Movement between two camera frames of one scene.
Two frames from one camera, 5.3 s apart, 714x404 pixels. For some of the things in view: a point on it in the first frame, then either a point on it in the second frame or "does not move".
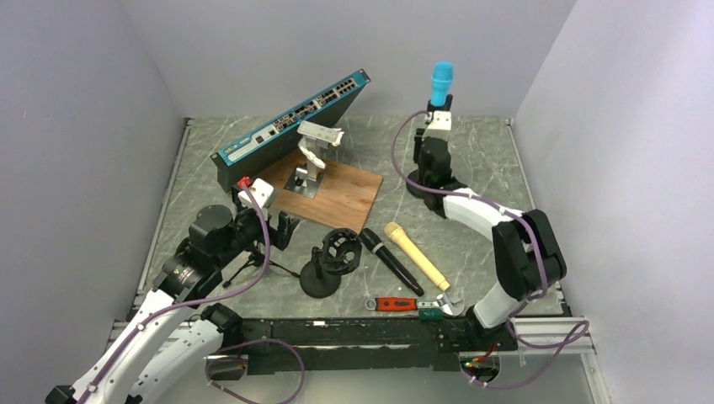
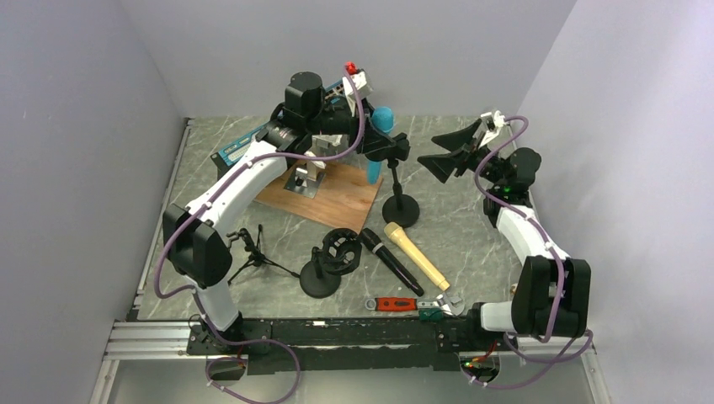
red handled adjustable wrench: (450, 305) does not move
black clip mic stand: (416, 177) → (400, 210)
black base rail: (369, 347) does not move
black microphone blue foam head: (373, 242) does not move
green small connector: (430, 315) does not move
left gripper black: (280, 236) → (374, 140)
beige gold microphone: (396, 231) does not move
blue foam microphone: (441, 77) → (382, 118)
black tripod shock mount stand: (258, 259) does not move
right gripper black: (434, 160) → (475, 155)
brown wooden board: (344, 198) does not move
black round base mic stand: (341, 254) does not move
